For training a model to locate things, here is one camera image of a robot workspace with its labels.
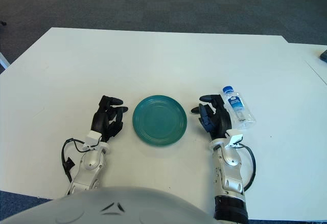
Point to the dark flat device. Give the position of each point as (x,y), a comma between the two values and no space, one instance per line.
(324,55)

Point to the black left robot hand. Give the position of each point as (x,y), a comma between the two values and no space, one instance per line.
(98,121)

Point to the clear bottle with blue cap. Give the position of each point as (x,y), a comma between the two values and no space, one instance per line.
(238,106)

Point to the white desk leg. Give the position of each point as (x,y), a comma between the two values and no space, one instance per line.
(3,61)

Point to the black office chair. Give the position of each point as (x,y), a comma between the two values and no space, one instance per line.
(3,23)

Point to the teal green round plate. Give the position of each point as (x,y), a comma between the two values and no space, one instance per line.
(159,120)

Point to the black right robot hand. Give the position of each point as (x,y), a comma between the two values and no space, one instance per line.
(219,121)

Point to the grey robot torso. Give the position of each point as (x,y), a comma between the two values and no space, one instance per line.
(102,208)

